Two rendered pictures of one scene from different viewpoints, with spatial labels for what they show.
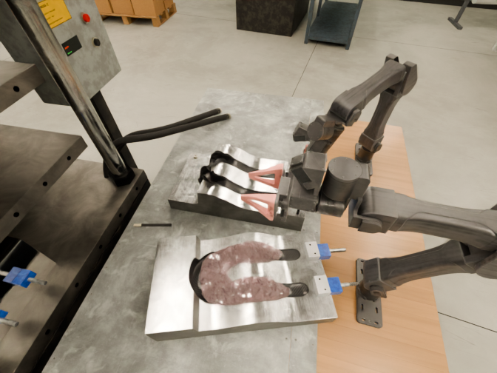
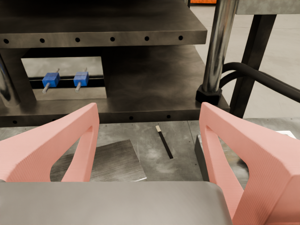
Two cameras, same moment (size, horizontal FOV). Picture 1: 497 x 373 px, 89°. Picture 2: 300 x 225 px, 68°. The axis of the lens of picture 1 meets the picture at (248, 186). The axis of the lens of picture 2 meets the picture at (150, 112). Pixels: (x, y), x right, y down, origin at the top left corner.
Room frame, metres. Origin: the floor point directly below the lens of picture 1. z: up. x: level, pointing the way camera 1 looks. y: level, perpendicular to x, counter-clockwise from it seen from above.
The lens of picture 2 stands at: (0.32, -0.09, 1.27)
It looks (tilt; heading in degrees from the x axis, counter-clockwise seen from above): 38 degrees down; 75
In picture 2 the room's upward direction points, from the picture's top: straight up
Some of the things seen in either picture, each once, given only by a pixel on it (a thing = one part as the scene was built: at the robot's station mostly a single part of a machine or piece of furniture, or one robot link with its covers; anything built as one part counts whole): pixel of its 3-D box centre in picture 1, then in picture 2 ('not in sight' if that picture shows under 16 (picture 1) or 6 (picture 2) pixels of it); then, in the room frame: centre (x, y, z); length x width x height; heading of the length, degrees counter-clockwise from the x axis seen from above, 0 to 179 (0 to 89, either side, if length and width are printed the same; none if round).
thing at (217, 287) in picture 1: (243, 271); not in sight; (0.27, 0.01, 0.90); 0.26 x 0.18 x 0.08; 96
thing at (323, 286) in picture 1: (336, 286); not in sight; (0.25, -0.26, 0.85); 0.13 x 0.05 x 0.05; 96
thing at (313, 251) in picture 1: (325, 251); not in sight; (0.35, -0.25, 0.85); 0.13 x 0.05 x 0.05; 96
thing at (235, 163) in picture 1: (244, 176); not in sight; (0.62, 0.02, 0.92); 0.35 x 0.16 x 0.09; 78
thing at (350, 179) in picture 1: (354, 193); not in sight; (0.29, -0.20, 1.24); 0.12 x 0.09 x 0.12; 75
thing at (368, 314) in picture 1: (372, 286); not in sight; (0.25, -0.37, 0.84); 0.20 x 0.07 x 0.08; 165
